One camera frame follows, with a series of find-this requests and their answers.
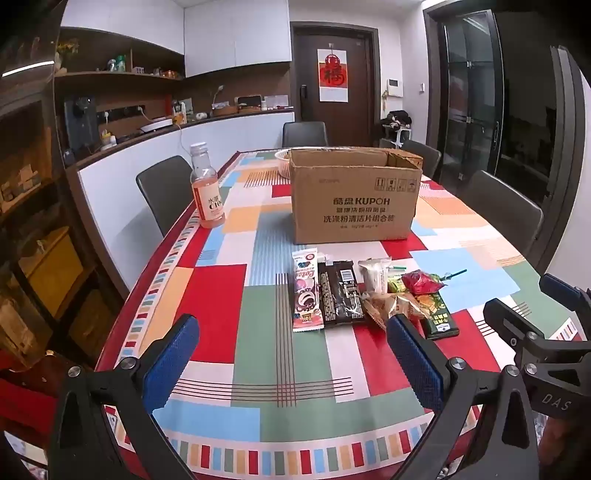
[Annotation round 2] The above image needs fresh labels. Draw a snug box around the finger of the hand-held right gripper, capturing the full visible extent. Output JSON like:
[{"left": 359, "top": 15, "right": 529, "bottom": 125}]
[
  {"left": 482, "top": 298, "right": 555, "bottom": 354},
  {"left": 539, "top": 273, "right": 591, "bottom": 324}
]

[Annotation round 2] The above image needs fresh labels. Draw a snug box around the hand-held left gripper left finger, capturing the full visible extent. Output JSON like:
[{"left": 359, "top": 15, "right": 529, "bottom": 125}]
[{"left": 48, "top": 314, "right": 201, "bottom": 480}]

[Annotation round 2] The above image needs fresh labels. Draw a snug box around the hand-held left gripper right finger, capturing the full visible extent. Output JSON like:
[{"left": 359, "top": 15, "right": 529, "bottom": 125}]
[{"left": 385, "top": 314, "right": 541, "bottom": 480}]

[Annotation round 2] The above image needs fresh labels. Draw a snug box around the dark green snack packet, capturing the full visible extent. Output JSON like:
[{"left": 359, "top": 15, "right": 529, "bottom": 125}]
[{"left": 413, "top": 291, "right": 460, "bottom": 341}]

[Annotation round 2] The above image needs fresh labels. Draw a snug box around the clear tan bread packet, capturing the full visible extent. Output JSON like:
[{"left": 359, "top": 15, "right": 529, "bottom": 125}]
[{"left": 360, "top": 292, "right": 430, "bottom": 330}]

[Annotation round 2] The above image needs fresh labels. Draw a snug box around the red snack packet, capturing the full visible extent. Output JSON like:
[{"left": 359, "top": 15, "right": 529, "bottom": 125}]
[{"left": 401, "top": 270, "right": 446, "bottom": 296}]

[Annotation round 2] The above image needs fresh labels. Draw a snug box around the white snack packet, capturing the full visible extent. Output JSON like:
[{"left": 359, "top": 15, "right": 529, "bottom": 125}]
[{"left": 358, "top": 258, "right": 392, "bottom": 296}]

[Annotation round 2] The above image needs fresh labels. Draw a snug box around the dark brown snack packet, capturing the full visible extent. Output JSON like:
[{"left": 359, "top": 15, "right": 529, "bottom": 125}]
[{"left": 318, "top": 260, "right": 366, "bottom": 328}]

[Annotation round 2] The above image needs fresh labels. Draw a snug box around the pink snack packet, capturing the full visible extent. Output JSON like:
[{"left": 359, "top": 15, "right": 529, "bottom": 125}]
[{"left": 291, "top": 249, "right": 326, "bottom": 332}]

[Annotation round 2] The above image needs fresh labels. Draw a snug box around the brown cardboard box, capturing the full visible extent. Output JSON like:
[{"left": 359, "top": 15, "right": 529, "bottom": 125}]
[{"left": 287, "top": 147, "right": 424, "bottom": 245}]

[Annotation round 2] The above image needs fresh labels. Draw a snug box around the dark grey dining chair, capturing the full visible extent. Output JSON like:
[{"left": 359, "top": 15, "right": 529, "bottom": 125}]
[
  {"left": 282, "top": 121, "right": 329, "bottom": 148},
  {"left": 136, "top": 155, "right": 195, "bottom": 227},
  {"left": 379, "top": 138, "right": 443, "bottom": 178},
  {"left": 459, "top": 170, "right": 544, "bottom": 259}
]

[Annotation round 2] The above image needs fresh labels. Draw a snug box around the yellow storage box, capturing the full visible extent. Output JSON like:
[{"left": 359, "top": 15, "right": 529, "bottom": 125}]
[{"left": 18, "top": 226, "right": 84, "bottom": 315}]

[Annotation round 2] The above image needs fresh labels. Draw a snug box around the clear bottle with orange label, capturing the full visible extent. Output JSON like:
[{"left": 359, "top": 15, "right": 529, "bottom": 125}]
[{"left": 189, "top": 142, "right": 227, "bottom": 229}]

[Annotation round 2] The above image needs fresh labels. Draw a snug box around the black framed glass door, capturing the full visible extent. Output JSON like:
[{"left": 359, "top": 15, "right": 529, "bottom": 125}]
[{"left": 438, "top": 11, "right": 504, "bottom": 195}]

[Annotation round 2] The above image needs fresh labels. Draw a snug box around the white plastic fruit basket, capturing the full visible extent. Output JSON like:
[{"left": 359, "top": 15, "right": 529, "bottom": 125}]
[{"left": 274, "top": 148, "right": 293, "bottom": 179}]

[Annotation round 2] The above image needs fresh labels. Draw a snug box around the white rack with dark bags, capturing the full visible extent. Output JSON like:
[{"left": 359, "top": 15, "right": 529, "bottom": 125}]
[{"left": 381, "top": 111, "right": 413, "bottom": 148}]

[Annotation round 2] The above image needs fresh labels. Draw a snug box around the black countertop appliance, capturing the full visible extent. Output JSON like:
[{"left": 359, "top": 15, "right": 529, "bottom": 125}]
[{"left": 64, "top": 96, "right": 100, "bottom": 151}]

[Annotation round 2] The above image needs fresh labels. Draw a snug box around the dark brown door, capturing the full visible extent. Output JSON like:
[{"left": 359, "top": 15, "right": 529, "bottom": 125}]
[{"left": 291, "top": 22, "right": 379, "bottom": 148}]

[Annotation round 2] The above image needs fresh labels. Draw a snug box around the red and white wall calendar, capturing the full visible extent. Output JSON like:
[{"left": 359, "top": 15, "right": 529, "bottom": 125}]
[{"left": 317, "top": 48, "right": 349, "bottom": 103}]

